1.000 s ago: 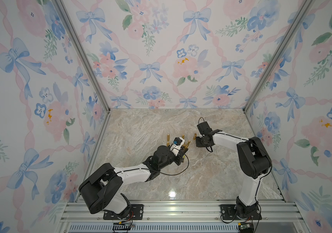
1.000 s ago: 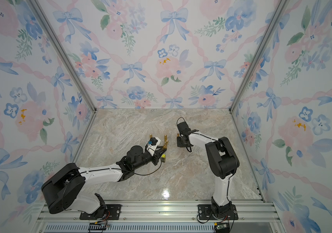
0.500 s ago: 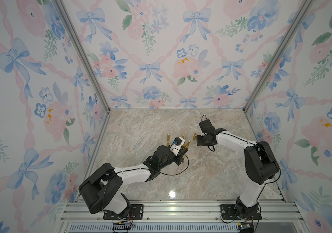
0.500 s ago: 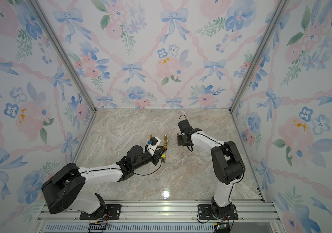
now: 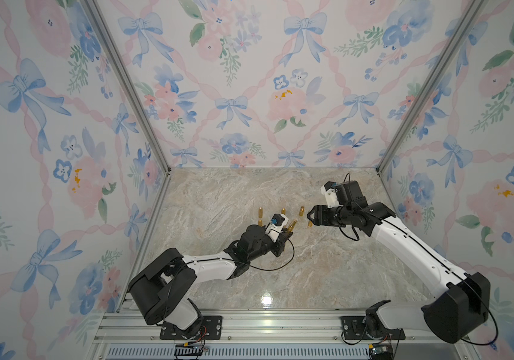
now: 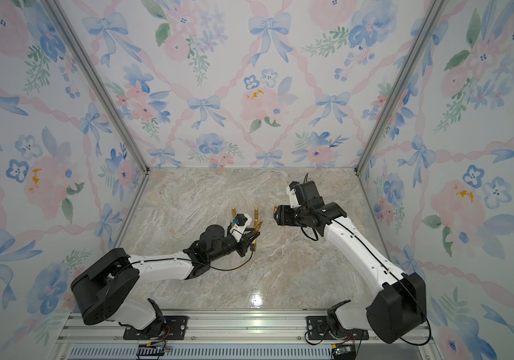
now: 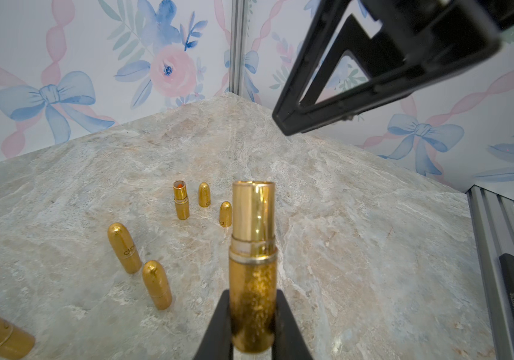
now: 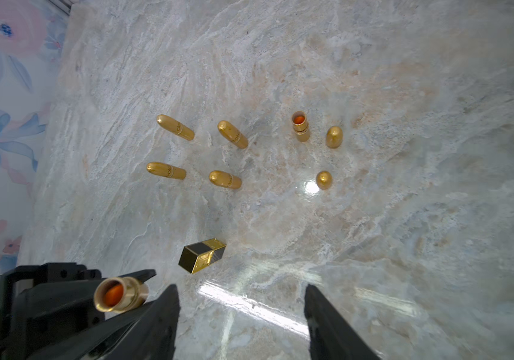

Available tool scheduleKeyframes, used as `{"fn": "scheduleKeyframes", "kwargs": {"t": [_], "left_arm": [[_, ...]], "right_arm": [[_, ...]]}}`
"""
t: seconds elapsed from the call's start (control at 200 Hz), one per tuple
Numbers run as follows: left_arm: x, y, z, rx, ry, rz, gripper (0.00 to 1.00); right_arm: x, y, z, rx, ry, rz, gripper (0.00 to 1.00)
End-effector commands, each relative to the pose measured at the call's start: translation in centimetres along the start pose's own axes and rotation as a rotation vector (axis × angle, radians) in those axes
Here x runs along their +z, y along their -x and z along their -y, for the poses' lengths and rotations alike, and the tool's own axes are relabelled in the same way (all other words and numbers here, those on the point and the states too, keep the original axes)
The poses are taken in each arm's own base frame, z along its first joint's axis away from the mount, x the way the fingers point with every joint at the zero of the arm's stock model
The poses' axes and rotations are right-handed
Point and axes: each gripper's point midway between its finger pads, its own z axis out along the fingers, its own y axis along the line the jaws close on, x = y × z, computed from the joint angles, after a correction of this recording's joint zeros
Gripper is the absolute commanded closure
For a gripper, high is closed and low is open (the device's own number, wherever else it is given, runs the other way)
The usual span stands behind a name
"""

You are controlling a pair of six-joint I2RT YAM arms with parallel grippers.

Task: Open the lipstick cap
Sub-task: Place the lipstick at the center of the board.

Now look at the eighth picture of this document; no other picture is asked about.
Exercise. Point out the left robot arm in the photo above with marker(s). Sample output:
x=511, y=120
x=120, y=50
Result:
x=118, y=298

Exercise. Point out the gold lipstick cap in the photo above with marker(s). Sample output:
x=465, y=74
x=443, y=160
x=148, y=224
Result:
x=334, y=137

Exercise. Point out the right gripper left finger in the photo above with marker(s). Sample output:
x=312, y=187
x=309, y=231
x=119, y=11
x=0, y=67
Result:
x=153, y=336

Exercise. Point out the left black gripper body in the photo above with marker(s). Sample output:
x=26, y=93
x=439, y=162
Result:
x=46, y=310

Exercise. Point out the gold lipstick base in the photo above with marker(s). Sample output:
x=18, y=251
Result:
x=301, y=126

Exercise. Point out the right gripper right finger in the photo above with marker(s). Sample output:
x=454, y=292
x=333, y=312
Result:
x=331, y=337

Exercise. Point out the square gold black lipstick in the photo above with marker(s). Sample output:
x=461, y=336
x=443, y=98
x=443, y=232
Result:
x=198, y=256

